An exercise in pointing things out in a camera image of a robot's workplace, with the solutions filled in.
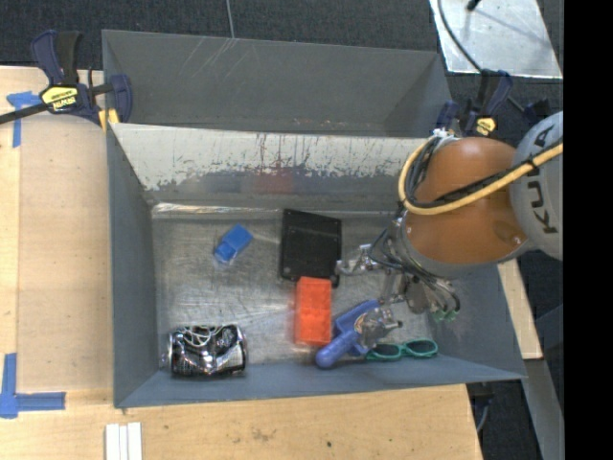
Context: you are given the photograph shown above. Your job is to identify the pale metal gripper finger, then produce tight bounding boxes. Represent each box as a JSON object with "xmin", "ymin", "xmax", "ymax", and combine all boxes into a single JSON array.
[
  {"xmin": 356, "ymin": 306, "xmax": 404, "ymax": 350},
  {"xmin": 334, "ymin": 243, "xmax": 384, "ymax": 278}
]

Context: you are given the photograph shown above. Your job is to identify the black flat square plate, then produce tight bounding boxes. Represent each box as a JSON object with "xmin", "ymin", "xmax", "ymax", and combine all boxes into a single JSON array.
[{"xmin": 278, "ymin": 208, "xmax": 343, "ymax": 288}]

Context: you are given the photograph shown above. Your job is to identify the blue plastic toy tool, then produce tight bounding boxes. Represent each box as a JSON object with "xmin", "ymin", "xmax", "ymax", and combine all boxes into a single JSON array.
[{"xmin": 314, "ymin": 299, "xmax": 385, "ymax": 370}]

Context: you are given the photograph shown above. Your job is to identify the green sunglasses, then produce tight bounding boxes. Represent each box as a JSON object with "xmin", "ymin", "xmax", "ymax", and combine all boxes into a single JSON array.
[{"xmin": 365, "ymin": 337, "xmax": 440, "ymax": 363}]

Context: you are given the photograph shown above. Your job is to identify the orange toy brick block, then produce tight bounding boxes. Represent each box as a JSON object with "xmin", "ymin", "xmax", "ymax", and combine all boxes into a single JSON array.
[{"xmin": 292, "ymin": 276, "xmax": 334, "ymax": 347}]

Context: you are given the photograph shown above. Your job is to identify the blue toy car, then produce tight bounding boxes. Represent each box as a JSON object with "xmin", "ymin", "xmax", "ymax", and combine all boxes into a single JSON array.
[{"xmin": 213, "ymin": 223, "xmax": 255, "ymax": 265}]

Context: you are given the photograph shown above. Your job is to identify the grey metal bin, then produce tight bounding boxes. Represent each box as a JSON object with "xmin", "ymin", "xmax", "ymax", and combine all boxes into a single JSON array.
[{"xmin": 101, "ymin": 29, "xmax": 529, "ymax": 409}]

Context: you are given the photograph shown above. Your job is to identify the crushed black and silver can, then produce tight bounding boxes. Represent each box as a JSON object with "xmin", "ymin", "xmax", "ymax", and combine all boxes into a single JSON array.
[{"xmin": 159, "ymin": 323, "xmax": 249, "ymax": 380}]

